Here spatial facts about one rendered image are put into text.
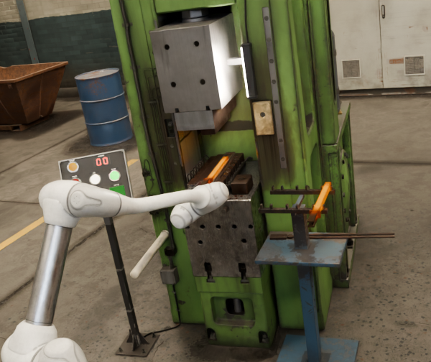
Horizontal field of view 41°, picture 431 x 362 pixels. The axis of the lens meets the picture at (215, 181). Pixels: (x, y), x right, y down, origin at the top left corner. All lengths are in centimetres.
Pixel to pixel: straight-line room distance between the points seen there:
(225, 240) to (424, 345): 118
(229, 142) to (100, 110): 426
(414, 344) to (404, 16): 520
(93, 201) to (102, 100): 534
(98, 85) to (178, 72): 463
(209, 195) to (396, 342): 142
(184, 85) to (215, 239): 81
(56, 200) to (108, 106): 526
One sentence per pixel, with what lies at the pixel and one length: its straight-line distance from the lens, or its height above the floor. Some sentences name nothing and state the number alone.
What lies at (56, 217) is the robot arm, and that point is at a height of 123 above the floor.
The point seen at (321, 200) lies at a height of 97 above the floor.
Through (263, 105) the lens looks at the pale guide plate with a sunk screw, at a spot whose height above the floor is 134.
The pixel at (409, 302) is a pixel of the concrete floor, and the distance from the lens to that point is 367.
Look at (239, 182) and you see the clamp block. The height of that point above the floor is 98.
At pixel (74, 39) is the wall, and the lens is 1097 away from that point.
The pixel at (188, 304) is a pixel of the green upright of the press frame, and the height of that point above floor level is 15.
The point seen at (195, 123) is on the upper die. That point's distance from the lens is 288.
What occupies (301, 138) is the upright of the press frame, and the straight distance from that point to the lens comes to 292.
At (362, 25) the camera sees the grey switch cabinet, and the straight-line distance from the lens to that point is 795.
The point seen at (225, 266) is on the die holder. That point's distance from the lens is 310.
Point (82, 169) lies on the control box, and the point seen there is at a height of 114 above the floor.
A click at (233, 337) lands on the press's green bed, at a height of 7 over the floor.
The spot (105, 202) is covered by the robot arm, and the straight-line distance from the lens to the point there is 219.
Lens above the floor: 205
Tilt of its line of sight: 21 degrees down
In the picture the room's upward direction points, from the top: 9 degrees counter-clockwise
